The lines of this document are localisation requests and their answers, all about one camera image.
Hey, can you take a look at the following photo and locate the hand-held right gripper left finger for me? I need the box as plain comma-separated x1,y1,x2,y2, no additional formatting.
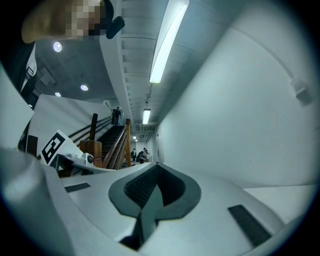
42,161,160,256

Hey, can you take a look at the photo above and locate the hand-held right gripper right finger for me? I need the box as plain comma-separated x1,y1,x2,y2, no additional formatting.
136,161,288,256

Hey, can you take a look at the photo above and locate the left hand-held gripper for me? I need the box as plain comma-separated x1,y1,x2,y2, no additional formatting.
39,128,119,176

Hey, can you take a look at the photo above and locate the dark wooden staircase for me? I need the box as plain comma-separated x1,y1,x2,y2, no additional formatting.
96,124,126,164

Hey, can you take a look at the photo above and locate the brown wooden handrail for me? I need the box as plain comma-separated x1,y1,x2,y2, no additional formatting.
79,112,132,171

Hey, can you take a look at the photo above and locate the short ceiling light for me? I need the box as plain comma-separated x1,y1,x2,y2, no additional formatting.
141,107,152,126

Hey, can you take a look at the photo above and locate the person's black t-shirt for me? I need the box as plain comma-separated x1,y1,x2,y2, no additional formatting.
0,41,39,101

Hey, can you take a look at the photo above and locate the long ceiling light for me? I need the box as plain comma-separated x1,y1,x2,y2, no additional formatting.
148,0,191,84

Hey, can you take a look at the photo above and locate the person's head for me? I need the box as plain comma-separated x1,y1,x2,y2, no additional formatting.
20,0,106,45

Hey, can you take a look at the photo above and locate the white fisheye camera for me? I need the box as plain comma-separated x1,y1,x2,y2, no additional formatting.
67,151,95,167

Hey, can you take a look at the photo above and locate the grey strap buckle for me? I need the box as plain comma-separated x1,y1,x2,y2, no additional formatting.
24,65,38,79

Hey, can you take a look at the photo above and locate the black head-worn camera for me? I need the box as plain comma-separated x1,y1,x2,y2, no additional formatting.
105,15,126,40

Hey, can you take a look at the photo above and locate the white wall junction box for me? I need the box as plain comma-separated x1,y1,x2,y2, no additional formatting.
289,76,314,106

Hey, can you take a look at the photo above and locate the white wall conduit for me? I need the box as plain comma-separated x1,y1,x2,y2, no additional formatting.
229,25,297,82

